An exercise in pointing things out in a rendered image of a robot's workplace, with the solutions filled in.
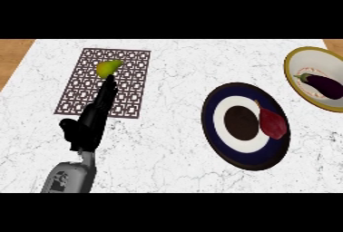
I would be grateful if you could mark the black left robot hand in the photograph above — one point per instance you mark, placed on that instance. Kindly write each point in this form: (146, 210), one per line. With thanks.
(92, 120)

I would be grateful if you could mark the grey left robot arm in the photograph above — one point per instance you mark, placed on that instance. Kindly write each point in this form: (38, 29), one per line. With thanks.
(69, 176)

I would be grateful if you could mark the dark blue and white plate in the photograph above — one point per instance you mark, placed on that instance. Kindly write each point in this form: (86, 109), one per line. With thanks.
(242, 127)

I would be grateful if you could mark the white bowl with yellow rim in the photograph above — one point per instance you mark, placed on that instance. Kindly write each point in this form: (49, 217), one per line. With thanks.
(319, 77)

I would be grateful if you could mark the purple eggplant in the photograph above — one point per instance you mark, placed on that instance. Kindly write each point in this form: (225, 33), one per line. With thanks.
(322, 85)

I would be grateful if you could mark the brown patterned placemat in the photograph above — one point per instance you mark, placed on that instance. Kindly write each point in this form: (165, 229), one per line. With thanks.
(106, 81)

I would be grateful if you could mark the yellow-green pear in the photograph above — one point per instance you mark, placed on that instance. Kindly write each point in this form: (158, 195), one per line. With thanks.
(106, 68)

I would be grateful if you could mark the dark red pear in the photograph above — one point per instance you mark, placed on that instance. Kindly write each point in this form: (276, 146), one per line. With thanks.
(270, 122)

